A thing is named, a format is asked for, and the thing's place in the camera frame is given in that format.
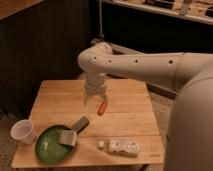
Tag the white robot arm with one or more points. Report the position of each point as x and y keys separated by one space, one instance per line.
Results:
x=189 y=144

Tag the green frying pan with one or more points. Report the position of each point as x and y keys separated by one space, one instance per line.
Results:
x=49 y=150

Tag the wooden table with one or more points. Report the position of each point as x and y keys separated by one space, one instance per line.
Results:
x=128 y=115

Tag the cluttered background shelf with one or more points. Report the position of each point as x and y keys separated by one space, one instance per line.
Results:
x=193 y=10

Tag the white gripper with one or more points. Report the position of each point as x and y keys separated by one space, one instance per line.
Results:
x=94 y=87

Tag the orange carrot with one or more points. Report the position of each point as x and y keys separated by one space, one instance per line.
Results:
x=102 y=108

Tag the grey sponge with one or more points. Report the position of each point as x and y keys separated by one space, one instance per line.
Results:
x=68 y=137

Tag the white paper cup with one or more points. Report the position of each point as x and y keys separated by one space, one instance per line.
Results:
x=23 y=131

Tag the plastic water bottle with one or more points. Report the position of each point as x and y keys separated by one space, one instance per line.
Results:
x=120 y=147

